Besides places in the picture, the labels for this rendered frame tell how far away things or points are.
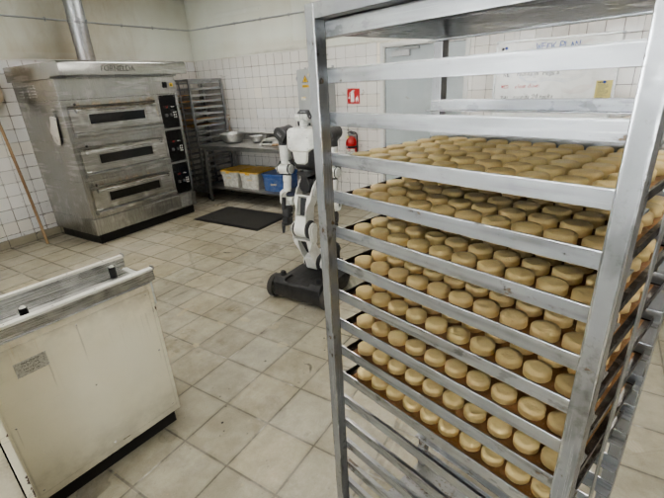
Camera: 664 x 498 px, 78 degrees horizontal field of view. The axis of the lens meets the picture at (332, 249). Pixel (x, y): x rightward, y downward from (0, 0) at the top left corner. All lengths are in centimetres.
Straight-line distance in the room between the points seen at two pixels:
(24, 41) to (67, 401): 497
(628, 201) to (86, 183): 525
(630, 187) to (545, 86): 449
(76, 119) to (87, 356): 368
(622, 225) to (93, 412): 209
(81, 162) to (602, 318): 521
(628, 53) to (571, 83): 443
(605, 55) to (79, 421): 217
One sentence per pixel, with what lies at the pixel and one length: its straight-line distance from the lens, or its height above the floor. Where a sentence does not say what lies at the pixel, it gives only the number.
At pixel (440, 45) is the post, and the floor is 174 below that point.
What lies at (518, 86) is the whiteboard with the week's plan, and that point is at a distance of 514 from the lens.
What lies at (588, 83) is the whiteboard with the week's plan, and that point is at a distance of 507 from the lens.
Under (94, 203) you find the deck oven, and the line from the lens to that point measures 551.
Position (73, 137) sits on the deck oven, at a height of 125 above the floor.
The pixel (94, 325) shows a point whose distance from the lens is 206.
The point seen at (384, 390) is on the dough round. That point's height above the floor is 86.
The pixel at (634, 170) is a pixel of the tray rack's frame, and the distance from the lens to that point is 63.
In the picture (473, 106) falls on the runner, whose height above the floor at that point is 159.
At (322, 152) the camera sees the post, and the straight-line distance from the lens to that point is 96.
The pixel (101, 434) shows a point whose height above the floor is 23.
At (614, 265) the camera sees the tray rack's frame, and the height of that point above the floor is 142.
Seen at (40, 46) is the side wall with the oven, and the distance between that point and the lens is 650.
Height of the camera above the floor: 167
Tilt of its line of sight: 22 degrees down
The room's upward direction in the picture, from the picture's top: 3 degrees counter-clockwise
